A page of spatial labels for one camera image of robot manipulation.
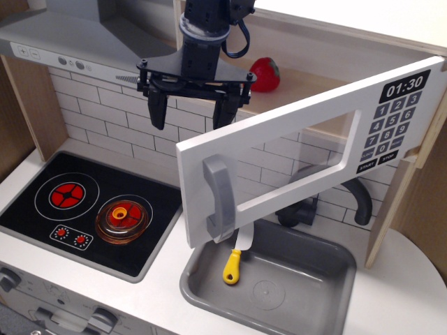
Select grey oven knob left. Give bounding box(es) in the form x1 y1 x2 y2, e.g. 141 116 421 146
0 267 22 292

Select white toy microwave door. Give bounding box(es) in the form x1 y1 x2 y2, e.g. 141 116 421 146
177 56 446 247

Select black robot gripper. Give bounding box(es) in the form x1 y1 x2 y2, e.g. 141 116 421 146
136 40 256 130

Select yellow handled toy knife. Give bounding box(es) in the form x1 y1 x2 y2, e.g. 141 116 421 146
223 223 254 285

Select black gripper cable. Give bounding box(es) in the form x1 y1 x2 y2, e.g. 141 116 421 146
221 19 252 59

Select wooden toy kitchen frame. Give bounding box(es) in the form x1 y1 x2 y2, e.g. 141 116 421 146
0 0 447 269

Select red toy strawberry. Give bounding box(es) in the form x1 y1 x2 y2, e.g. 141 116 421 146
250 57 281 93

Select grey oven knob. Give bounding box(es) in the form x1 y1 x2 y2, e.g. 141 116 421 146
88 308 118 334
0 267 22 292

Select transparent orange pot lid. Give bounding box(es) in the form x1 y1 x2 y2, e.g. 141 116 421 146
95 200 152 245

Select dark grey toy faucet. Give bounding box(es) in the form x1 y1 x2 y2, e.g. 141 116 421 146
275 165 373 228

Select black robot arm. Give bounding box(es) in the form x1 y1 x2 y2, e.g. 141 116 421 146
137 1 256 130

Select black toy stove top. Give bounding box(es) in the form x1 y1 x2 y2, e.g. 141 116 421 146
1 152 182 283

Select grey toy sink basin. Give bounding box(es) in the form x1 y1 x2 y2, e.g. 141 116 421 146
179 220 356 334

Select grey range hood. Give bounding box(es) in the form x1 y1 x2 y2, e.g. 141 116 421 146
1 1 175 87

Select grey oven knob right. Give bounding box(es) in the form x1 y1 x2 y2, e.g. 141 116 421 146
88 308 118 334

